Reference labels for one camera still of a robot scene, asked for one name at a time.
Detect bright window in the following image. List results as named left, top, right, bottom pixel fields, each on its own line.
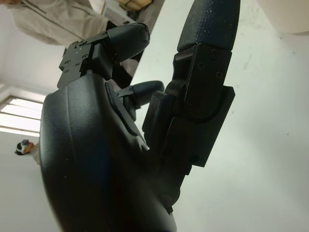
left=0, top=83, right=44, bottom=132

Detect person beige jacket black trousers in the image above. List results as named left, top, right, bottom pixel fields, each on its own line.
left=6, top=0, right=145, bottom=84

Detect stacked cardboard boxes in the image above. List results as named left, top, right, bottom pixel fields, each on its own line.
left=119, top=0, right=155, bottom=9

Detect person wearing VR headset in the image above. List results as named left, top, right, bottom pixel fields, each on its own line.
left=15, top=139, right=42, bottom=166

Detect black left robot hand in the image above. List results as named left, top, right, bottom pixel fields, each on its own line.
left=40, top=0, right=242, bottom=232

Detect white two-slot toaster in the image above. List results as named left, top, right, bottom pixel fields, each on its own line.
left=255, top=0, right=309, bottom=34

